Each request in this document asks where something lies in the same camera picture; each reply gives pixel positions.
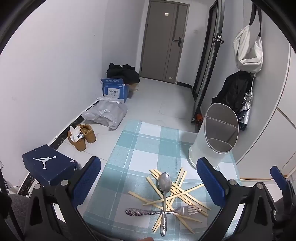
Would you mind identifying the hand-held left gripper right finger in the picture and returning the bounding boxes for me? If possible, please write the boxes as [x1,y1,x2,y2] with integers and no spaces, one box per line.
[196,158,279,241]

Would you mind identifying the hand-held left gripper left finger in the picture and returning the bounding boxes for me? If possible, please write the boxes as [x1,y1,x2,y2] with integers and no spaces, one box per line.
[25,156,101,241]

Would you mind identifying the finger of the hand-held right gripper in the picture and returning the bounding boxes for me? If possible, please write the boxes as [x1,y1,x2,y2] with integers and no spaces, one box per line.
[269,166,296,232]

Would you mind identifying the pile of wooden chopsticks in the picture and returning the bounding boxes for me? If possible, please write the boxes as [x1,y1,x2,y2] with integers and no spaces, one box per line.
[128,167,211,234]

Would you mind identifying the white utensil holder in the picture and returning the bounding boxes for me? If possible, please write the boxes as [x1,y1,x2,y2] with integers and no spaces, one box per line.
[188,103,239,169]

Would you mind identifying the silver metal spoon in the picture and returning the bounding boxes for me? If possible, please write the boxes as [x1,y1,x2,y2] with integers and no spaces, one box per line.
[158,172,172,237]

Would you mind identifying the silver metal fork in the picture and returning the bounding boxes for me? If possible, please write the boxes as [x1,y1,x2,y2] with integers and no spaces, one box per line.
[125,205,205,217]

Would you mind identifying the white shoulder bag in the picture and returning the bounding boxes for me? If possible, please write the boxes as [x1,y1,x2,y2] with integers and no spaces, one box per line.
[232,0,264,73]

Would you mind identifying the brown shoe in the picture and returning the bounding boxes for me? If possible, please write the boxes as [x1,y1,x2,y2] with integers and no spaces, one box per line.
[68,130,87,152]
[77,124,97,143]

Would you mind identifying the dark blue shoe box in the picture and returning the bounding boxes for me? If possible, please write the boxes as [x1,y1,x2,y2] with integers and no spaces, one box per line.
[22,145,79,187]

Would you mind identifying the white wardrobe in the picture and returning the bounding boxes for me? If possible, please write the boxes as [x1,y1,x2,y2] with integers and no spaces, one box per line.
[236,44,296,181]

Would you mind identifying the white sock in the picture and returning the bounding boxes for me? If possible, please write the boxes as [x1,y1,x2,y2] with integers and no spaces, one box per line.
[70,126,85,142]

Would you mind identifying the teal checked tablecloth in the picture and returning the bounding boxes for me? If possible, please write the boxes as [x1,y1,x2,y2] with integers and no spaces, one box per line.
[83,120,242,241]

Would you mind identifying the small orange object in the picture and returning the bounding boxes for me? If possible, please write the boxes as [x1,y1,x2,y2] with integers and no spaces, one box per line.
[193,112,204,126]

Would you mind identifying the grey plastic mailing bag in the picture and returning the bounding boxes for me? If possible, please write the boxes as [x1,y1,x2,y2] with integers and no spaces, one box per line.
[81,102,128,131]

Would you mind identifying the silver folding umbrella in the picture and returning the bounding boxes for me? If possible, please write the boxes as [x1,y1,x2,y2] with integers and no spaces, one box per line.
[236,73,257,131]

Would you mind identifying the white crumpled plastic bag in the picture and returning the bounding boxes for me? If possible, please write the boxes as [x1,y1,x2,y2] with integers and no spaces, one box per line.
[97,96,125,105]

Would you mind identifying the blue cardboard box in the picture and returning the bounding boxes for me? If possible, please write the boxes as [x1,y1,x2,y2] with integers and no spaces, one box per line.
[100,78,132,103]

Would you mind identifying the black jacket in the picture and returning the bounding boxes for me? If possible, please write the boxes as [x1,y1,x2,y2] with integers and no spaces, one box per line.
[211,71,253,114]

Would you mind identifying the black framed glass door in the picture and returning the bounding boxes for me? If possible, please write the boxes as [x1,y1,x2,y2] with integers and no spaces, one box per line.
[192,0,225,123]

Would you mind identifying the pile of black clothes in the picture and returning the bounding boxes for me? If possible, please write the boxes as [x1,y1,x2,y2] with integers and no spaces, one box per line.
[106,62,140,85]

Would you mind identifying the grey door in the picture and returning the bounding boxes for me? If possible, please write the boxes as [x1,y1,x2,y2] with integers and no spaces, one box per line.
[139,0,190,84]

